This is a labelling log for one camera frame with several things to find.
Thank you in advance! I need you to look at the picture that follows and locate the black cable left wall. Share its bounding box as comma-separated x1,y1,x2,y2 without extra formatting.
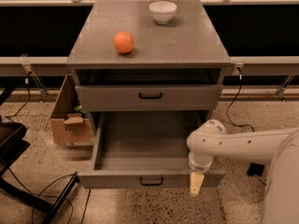
5,72,34,122

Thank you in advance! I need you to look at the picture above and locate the black chair base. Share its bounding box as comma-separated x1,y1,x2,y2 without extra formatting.
0,122,30,175

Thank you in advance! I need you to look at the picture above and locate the black stand leg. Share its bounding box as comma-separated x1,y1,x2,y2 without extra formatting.
0,173,78,224

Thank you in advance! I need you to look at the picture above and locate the white bowl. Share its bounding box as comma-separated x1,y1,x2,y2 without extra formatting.
149,1,178,24

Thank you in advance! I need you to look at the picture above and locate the black looped cable right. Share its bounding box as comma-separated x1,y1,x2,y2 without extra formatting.
253,175,267,187

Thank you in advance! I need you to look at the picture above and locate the grey top drawer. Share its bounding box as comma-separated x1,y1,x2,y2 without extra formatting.
76,85,222,111

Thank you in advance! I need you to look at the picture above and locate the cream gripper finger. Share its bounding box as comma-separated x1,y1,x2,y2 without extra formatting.
190,172,205,196

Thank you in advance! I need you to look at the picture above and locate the grey drawer cabinet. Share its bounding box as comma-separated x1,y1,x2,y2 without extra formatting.
67,0,230,128

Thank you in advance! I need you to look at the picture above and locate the black cable left floor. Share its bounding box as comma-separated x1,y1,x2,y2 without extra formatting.
6,165,93,224

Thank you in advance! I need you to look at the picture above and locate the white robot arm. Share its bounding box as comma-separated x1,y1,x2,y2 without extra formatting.
187,119,299,224

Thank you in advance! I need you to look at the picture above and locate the orange fruit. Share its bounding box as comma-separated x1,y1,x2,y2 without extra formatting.
113,32,135,54

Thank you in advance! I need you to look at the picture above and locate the black power adapter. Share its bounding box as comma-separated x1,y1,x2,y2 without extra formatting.
247,163,264,176

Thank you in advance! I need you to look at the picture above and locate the grey drawer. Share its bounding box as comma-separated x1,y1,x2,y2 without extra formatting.
77,110,226,190
76,85,222,111

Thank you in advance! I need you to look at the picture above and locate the cardboard box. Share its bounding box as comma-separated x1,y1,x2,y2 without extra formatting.
50,75,93,144

